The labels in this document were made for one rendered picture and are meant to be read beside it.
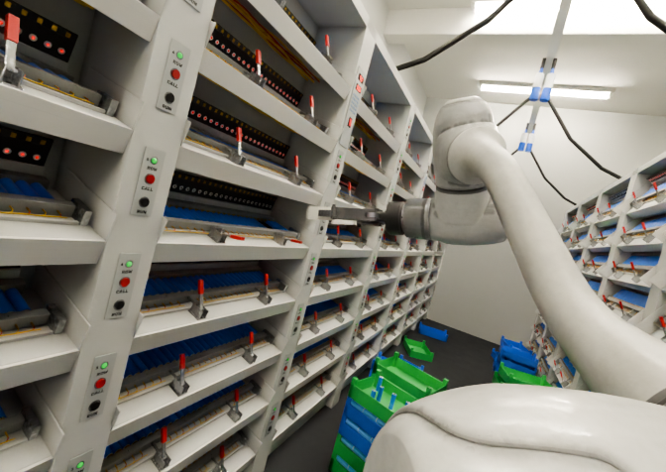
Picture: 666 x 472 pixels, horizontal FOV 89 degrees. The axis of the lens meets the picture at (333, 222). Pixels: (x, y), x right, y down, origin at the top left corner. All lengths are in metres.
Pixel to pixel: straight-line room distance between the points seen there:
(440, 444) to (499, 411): 0.03
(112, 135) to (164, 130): 0.09
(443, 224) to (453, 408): 0.54
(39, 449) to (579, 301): 0.86
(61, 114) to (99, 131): 0.05
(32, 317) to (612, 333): 0.80
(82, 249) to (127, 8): 0.38
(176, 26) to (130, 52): 0.09
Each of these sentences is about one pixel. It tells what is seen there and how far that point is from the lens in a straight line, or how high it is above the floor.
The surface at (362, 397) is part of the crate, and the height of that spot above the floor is 0.35.
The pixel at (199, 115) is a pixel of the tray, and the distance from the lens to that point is 0.98.
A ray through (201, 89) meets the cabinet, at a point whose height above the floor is 1.26.
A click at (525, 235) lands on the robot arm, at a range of 0.50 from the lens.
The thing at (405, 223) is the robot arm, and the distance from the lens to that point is 0.73.
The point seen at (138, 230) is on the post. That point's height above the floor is 0.92.
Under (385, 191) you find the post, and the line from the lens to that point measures 1.86.
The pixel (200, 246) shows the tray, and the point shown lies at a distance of 0.82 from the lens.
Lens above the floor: 1.04
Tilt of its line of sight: 2 degrees down
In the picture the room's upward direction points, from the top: 15 degrees clockwise
